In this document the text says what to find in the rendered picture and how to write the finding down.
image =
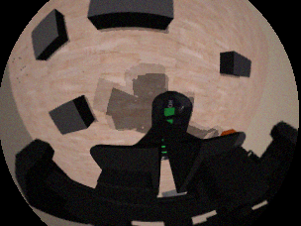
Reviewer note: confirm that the dark grey controller unit with label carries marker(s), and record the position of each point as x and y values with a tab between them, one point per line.
172	107

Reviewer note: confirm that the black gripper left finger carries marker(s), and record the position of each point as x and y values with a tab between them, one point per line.
146	155

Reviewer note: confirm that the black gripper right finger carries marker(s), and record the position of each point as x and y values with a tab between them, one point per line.
186	152

